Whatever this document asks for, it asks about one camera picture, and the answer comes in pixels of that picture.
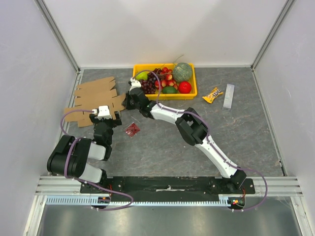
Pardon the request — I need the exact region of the brown cardboard box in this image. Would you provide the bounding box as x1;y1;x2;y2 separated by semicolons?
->
64;76;126;127

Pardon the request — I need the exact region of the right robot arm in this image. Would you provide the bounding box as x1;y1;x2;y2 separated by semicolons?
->
123;88;247;194

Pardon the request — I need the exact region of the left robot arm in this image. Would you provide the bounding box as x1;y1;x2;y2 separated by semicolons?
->
47;109;122;193

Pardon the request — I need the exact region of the purple grape bunch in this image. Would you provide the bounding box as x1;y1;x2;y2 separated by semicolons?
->
139;68;162;94

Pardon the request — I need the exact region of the small red packet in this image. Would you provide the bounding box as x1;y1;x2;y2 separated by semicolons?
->
125;122;140;138

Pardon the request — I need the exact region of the green apple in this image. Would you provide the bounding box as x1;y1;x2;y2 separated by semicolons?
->
135;71;148;81

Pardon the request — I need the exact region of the green avocado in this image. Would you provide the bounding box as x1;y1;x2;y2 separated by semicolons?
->
162;86;178;94

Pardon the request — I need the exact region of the yellow plastic tray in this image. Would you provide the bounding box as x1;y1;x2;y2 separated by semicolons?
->
132;63;198;100

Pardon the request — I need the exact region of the red strawberry bunch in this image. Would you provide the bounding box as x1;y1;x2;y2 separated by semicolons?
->
158;67;178;90

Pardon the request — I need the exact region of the red tomato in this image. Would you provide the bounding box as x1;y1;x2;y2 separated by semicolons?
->
178;81;192;94

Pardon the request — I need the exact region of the green netted melon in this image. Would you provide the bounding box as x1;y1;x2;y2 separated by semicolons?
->
173;62;193;83

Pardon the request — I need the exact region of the yellow candy packet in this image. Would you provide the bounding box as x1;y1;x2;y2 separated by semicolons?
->
202;87;223;104

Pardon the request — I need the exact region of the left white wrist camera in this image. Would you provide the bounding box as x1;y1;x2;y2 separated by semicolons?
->
92;105;112;119

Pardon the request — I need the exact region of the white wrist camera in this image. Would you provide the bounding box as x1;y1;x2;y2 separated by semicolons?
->
128;78;142;91
92;105;112;119

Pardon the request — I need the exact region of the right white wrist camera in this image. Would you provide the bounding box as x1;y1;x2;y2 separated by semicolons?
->
128;78;142;91

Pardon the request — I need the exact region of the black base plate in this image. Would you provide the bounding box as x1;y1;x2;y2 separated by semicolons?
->
80;176;256;196

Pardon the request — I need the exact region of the slotted cable duct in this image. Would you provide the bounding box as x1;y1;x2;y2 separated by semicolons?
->
45;195;234;206

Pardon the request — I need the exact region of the aluminium front rail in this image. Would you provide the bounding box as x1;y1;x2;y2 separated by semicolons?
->
35;176;303;197

